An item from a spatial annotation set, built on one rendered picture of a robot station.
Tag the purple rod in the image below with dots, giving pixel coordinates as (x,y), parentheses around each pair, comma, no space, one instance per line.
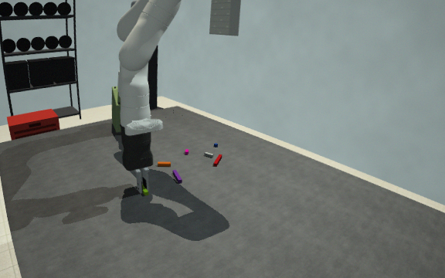
(178,178)

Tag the red rod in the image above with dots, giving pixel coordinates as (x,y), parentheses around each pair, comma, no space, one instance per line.
(217,160)

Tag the orange rod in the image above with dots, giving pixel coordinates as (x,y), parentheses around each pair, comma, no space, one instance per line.
(164,164)

